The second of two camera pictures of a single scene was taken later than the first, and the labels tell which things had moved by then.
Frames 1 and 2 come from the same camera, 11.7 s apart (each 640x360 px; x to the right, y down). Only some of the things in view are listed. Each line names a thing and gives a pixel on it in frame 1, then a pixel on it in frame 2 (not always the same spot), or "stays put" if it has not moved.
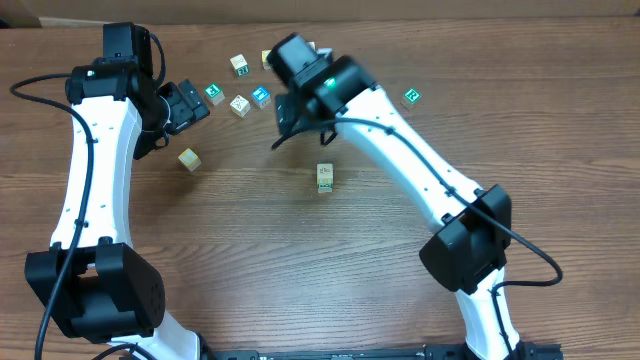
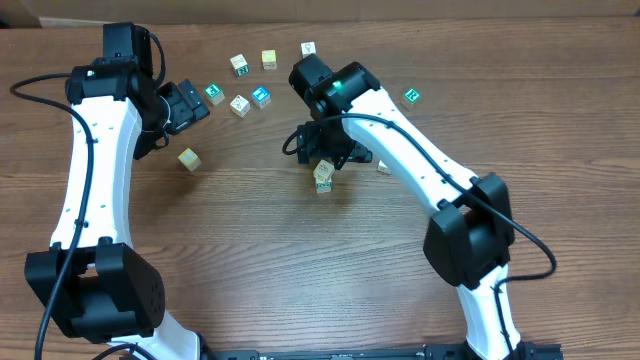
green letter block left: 214,93 stays put
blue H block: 262,97 stays put
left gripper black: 187,105 stays put
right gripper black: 295,118 -> 314,149
